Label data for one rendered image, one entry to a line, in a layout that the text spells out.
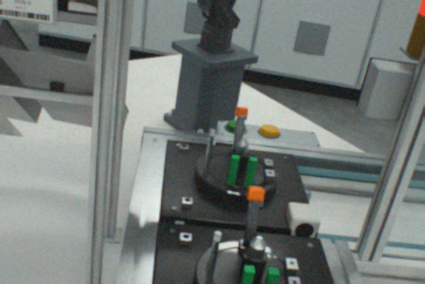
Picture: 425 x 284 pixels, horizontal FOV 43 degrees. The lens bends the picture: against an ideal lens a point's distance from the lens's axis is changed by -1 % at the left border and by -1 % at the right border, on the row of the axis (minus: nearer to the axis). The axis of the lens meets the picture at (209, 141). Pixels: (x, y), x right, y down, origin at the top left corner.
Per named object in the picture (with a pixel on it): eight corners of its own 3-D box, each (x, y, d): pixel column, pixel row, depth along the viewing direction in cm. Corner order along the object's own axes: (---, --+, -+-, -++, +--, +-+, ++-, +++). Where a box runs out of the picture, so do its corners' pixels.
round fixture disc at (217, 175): (194, 155, 96) (196, 145, 95) (271, 164, 97) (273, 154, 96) (193, 199, 84) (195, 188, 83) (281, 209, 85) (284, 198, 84)
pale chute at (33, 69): (52, 119, 97) (59, 97, 98) (123, 134, 96) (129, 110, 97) (-9, 46, 70) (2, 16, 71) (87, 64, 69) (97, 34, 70)
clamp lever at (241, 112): (230, 149, 95) (236, 105, 94) (241, 149, 95) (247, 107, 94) (232, 151, 91) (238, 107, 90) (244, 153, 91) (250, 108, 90)
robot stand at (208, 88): (207, 110, 141) (219, 36, 132) (244, 134, 132) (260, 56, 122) (161, 119, 132) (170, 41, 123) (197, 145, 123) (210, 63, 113)
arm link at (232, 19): (222, 18, 124) (227, -9, 121) (240, 31, 117) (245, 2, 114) (196, 18, 122) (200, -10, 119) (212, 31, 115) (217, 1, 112)
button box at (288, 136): (213, 144, 116) (217, 119, 113) (309, 155, 118) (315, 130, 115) (214, 161, 110) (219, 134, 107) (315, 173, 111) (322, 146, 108)
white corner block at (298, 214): (282, 222, 86) (287, 200, 84) (310, 224, 86) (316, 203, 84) (286, 240, 82) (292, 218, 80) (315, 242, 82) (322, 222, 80)
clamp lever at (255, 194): (240, 240, 72) (247, 184, 71) (255, 242, 72) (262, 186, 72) (243, 248, 69) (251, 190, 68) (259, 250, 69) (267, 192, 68)
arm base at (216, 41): (217, 42, 127) (221, 17, 124) (235, 51, 122) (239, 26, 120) (193, 45, 122) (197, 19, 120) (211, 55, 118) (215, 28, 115)
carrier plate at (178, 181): (166, 148, 101) (168, 138, 100) (291, 163, 103) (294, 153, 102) (158, 226, 80) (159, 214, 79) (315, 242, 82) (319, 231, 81)
